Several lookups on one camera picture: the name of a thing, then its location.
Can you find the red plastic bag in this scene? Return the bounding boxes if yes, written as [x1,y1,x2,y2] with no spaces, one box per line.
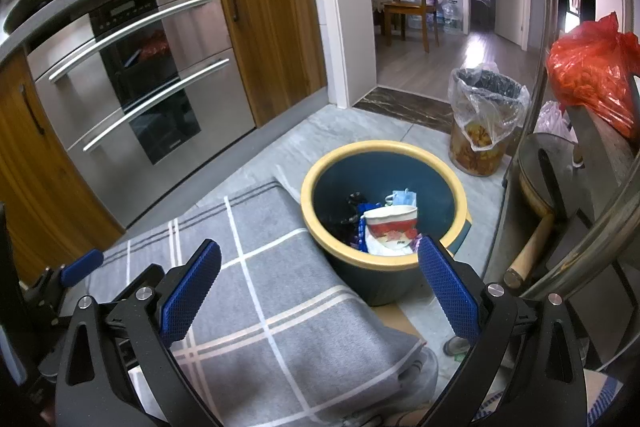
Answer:
[546,13,640,140]

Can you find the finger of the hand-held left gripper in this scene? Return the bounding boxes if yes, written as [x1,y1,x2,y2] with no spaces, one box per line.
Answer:
[102,263,166,308]
[22,249,105,308]

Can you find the yellow pan with grey lid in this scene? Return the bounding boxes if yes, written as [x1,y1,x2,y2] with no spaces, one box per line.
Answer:
[502,132,586,290]

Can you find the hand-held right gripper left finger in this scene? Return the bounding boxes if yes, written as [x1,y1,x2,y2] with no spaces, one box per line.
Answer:
[54,239,223,427]

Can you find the trash can with clear liner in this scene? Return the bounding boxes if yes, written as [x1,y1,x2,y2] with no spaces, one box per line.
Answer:
[448,63,530,178]

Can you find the narrow wooden cabinet door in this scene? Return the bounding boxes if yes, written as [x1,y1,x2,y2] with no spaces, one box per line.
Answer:
[211,0,328,128]

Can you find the grey checked blanket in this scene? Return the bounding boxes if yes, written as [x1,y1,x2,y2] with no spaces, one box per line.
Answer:
[100,179,441,427]

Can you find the white plastic bag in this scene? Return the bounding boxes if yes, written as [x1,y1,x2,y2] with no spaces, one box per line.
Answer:
[535,101,576,142]

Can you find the blue face mask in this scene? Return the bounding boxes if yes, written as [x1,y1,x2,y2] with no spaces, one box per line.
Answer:
[384,188,418,208]

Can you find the stainless steel drawer appliance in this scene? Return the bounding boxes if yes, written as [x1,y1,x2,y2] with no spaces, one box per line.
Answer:
[25,0,258,230]

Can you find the grey slipper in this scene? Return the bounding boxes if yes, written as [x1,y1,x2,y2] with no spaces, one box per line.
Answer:
[444,336,473,357]

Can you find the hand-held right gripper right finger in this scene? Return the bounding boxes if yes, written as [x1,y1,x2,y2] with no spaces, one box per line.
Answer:
[417,236,588,427]

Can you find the blue bin with yellow rim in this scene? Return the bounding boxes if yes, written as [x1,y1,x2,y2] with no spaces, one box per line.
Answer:
[300,141,473,308]

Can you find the clear water bottles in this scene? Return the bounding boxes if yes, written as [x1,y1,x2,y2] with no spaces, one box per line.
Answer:
[407,0,463,32]

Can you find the black plastic bag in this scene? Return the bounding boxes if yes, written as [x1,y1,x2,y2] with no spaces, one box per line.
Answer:
[345,192,371,228]

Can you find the red and white packet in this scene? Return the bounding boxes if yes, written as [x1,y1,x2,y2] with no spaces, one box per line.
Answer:
[362,204,420,255]

